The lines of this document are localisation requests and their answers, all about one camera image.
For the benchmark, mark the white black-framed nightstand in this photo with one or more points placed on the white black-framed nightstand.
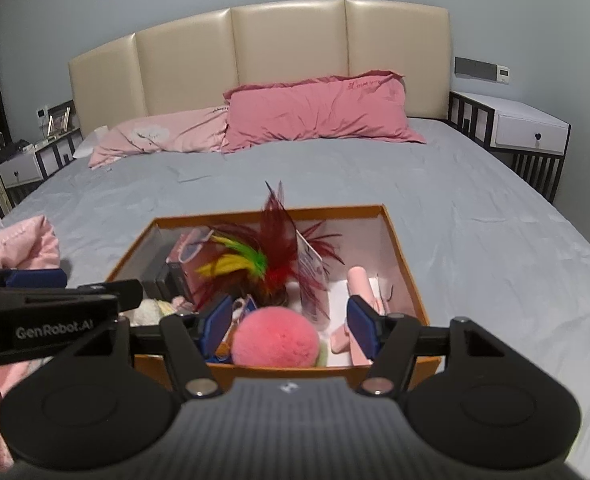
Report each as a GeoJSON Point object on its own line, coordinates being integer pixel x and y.
{"type": "Point", "coordinates": [20, 170]}
{"type": "Point", "coordinates": [520, 132]}

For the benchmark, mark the orange cardboard box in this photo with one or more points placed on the orange cardboard box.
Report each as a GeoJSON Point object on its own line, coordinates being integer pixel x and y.
{"type": "Point", "coordinates": [285, 374]}

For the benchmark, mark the dark pink pillow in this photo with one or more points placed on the dark pink pillow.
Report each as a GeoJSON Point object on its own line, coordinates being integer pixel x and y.
{"type": "Point", "coordinates": [315, 115]}

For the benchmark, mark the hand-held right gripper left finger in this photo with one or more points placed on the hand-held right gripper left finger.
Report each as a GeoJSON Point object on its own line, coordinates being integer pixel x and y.
{"type": "Point", "coordinates": [217, 322]}

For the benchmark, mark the photo frame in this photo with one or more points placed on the photo frame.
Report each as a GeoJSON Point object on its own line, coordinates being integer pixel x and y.
{"type": "Point", "coordinates": [59, 121]}

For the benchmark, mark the pink tube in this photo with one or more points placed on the pink tube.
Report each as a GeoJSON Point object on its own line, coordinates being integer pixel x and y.
{"type": "Point", "coordinates": [360, 280]}

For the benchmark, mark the yellow plush toy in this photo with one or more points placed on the yellow plush toy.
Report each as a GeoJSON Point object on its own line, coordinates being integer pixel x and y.
{"type": "Point", "coordinates": [150, 310]}

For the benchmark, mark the pink fluffy pompom ball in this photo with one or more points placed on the pink fluffy pompom ball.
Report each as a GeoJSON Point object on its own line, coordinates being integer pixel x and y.
{"type": "Point", "coordinates": [275, 337]}

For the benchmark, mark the clear plastic packet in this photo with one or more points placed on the clear plastic packet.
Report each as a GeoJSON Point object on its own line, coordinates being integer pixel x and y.
{"type": "Point", "coordinates": [312, 280]}

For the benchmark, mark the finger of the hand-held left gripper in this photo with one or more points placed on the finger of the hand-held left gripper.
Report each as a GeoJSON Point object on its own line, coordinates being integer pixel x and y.
{"type": "Point", "coordinates": [35, 278]}
{"type": "Point", "coordinates": [122, 292]}

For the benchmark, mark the pink eraser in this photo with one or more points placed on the pink eraser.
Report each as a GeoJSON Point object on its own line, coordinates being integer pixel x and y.
{"type": "Point", "coordinates": [340, 340]}

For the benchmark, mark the light pink quilted cloth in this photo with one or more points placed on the light pink quilted cloth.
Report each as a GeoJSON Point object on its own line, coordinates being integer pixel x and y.
{"type": "Point", "coordinates": [20, 245]}

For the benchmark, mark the light pink pillow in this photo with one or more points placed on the light pink pillow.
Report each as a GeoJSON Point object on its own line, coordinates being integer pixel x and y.
{"type": "Point", "coordinates": [165, 135]}

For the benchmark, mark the cream padded headboard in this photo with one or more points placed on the cream padded headboard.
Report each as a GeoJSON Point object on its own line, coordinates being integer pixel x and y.
{"type": "Point", "coordinates": [275, 45]}

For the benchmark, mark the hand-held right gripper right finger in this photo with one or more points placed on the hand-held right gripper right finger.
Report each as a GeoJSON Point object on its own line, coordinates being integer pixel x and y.
{"type": "Point", "coordinates": [362, 325]}

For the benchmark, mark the white crumpled cloth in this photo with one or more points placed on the white crumpled cloth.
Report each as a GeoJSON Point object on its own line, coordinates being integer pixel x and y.
{"type": "Point", "coordinates": [90, 142]}

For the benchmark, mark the grey wall panel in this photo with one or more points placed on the grey wall panel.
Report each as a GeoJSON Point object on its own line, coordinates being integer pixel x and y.
{"type": "Point", "coordinates": [475, 68]}

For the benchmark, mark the white wall thermostat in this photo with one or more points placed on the white wall thermostat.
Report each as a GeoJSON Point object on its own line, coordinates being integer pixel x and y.
{"type": "Point", "coordinates": [503, 74]}

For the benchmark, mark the pink translucent pouch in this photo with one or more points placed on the pink translucent pouch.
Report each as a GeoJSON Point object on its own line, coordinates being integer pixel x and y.
{"type": "Point", "coordinates": [187, 255]}

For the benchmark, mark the dark grey box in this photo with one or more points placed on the dark grey box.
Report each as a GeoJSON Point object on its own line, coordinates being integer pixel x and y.
{"type": "Point", "coordinates": [167, 280]}

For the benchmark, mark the red green yellow feather toy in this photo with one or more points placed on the red green yellow feather toy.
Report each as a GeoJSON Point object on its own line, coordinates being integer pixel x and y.
{"type": "Point", "coordinates": [275, 240]}

